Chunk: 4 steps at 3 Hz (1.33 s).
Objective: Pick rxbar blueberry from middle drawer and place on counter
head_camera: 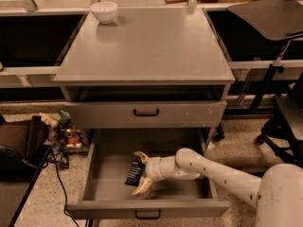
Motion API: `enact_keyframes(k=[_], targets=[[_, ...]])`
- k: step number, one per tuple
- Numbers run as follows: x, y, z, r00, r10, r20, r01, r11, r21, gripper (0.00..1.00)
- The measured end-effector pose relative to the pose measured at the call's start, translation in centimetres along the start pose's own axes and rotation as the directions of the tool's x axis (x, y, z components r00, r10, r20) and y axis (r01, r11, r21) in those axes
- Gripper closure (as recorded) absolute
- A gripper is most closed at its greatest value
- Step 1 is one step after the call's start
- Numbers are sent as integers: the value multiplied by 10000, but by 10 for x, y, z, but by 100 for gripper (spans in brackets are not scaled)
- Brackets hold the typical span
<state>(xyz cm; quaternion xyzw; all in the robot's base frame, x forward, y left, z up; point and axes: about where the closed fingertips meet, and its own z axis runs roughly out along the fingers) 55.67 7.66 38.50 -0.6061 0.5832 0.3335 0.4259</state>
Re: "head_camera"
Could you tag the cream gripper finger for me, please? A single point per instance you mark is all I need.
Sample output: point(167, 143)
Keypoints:
point(145, 184)
point(143, 156)

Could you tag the black side table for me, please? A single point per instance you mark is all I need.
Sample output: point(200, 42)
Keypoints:
point(22, 154)

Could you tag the blue snack bag on floor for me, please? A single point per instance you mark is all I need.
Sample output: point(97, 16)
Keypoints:
point(58, 155)

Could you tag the pile of snack items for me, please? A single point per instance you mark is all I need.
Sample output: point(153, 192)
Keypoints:
point(63, 132)

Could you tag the closed grey upper drawer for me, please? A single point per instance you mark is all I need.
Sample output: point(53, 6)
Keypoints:
point(127, 115)

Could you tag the grey drawer cabinet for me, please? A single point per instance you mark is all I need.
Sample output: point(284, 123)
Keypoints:
point(146, 55)

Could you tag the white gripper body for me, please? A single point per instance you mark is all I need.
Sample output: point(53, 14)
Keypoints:
point(153, 167)

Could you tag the open grey middle drawer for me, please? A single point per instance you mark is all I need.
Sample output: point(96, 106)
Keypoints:
point(105, 194)

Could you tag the white bowl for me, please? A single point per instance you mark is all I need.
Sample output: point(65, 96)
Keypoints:
point(105, 11)

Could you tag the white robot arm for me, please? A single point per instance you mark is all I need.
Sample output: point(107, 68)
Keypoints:
point(277, 195)

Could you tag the blue rxbar blueberry bar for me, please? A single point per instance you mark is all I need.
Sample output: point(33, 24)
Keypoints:
point(135, 173)

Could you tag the wooden stick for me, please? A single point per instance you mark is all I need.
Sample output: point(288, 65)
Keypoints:
point(175, 1)

